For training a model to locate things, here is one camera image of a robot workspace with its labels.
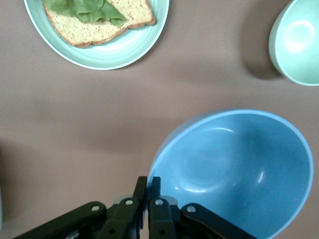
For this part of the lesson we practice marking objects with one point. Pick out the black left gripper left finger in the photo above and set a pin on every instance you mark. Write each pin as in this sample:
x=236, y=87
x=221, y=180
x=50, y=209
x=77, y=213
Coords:
x=117, y=219

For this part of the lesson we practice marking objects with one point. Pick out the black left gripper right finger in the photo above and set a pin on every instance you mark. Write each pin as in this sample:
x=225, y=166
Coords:
x=162, y=219

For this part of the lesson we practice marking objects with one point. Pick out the blue bowl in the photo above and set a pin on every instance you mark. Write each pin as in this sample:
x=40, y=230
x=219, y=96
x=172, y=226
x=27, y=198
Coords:
x=236, y=169

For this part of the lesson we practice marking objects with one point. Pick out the green bowl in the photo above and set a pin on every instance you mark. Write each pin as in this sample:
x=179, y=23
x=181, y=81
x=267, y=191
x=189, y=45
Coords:
x=296, y=42

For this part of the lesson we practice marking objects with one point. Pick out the brown table cloth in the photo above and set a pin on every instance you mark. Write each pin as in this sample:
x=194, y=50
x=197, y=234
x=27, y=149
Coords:
x=74, y=124

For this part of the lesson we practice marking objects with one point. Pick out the light green plate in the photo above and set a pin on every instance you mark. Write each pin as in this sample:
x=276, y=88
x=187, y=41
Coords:
x=112, y=54

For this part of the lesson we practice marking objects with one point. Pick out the brown bread slice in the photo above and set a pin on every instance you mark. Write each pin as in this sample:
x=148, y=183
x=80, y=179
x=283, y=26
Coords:
x=84, y=31

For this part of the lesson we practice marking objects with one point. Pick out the green lettuce leaf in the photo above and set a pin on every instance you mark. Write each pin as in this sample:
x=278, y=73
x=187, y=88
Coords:
x=82, y=8

